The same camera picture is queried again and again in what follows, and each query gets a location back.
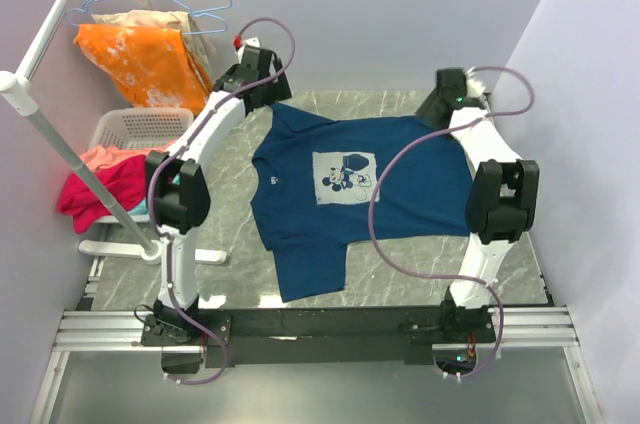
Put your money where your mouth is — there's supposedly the blue t-shirt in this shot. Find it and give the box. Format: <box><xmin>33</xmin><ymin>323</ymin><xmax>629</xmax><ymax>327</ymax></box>
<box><xmin>251</xmin><ymin>103</ymin><xmax>472</xmax><ymax>302</ymax></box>

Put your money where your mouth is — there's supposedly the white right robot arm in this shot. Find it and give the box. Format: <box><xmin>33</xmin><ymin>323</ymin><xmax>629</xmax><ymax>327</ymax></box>
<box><xmin>416</xmin><ymin>68</ymin><xmax>540</xmax><ymax>343</ymax></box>

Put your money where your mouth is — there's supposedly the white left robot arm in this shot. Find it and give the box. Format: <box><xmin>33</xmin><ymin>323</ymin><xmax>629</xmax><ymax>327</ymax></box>
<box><xmin>143</xmin><ymin>43</ymin><xmax>291</xmax><ymax>346</ymax></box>

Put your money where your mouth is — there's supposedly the beige cloth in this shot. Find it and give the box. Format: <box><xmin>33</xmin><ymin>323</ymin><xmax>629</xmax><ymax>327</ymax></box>
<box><xmin>92</xmin><ymin>10</ymin><xmax>216</xmax><ymax>72</ymax></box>

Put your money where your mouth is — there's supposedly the orange patterned cloth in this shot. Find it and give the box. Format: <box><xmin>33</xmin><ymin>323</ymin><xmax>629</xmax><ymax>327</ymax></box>
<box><xmin>74</xmin><ymin>24</ymin><xmax>213</xmax><ymax>115</ymax></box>

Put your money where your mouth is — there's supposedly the white plastic laundry basket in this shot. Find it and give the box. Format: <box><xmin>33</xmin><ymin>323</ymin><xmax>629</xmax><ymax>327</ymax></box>
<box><xmin>89</xmin><ymin>108</ymin><xmax>194</xmax><ymax>150</ymax></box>

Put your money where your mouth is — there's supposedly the magenta t-shirt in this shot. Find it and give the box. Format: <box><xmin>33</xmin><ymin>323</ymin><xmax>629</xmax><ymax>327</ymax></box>
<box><xmin>56</xmin><ymin>155</ymin><xmax>146</xmax><ymax>234</ymax></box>

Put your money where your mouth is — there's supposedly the teal garment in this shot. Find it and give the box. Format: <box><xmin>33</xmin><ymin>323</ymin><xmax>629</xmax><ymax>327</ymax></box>
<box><xmin>123</xmin><ymin>197</ymin><xmax>148</xmax><ymax>216</ymax></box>

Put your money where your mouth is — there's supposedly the pink t-shirt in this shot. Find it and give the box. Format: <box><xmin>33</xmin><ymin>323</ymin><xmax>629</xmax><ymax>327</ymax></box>
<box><xmin>80</xmin><ymin>141</ymin><xmax>173</xmax><ymax>173</ymax></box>

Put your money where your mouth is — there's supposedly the white clothes rack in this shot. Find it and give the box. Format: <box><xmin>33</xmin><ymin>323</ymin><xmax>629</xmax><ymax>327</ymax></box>
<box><xmin>0</xmin><ymin>0</ymin><xmax>229</xmax><ymax>266</ymax></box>

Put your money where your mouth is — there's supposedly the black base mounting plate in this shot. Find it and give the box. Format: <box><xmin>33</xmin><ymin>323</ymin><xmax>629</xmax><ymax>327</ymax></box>
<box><xmin>141</xmin><ymin>303</ymin><xmax>498</xmax><ymax>372</ymax></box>

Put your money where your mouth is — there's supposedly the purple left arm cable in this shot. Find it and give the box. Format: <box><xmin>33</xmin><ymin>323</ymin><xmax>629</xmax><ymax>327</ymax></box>
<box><xmin>144</xmin><ymin>17</ymin><xmax>298</xmax><ymax>386</ymax></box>

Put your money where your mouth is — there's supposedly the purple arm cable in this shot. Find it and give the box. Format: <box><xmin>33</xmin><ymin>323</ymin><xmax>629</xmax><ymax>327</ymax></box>
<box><xmin>367</xmin><ymin>65</ymin><xmax>536</xmax><ymax>381</ymax></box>
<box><xmin>144</xmin><ymin>17</ymin><xmax>298</xmax><ymax>386</ymax></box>

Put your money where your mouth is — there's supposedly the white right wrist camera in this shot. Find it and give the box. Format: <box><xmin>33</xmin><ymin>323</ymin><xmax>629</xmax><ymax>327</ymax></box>
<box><xmin>465</xmin><ymin>68</ymin><xmax>487</xmax><ymax>99</ymax></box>

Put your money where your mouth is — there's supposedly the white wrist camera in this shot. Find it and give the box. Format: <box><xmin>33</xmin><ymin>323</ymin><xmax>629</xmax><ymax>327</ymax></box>
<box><xmin>465</xmin><ymin>68</ymin><xmax>487</xmax><ymax>99</ymax></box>
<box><xmin>233</xmin><ymin>35</ymin><xmax>261</xmax><ymax>60</ymax></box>

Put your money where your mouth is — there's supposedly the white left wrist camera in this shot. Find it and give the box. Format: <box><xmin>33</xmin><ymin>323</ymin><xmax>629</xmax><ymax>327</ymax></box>
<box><xmin>233</xmin><ymin>35</ymin><xmax>261</xmax><ymax>60</ymax></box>

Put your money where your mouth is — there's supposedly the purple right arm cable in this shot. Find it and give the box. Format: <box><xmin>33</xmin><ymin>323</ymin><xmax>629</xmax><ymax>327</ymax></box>
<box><xmin>367</xmin><ymin>65</ymin><xmax>536</xmax><ymax>381</ymax></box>

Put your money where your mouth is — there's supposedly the aluminium rail frame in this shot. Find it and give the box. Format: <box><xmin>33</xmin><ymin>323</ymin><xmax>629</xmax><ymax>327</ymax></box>
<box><xmin>31</xmin><ymin>306</ymin><xmax>604</xmax><ymax>423</ymax></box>

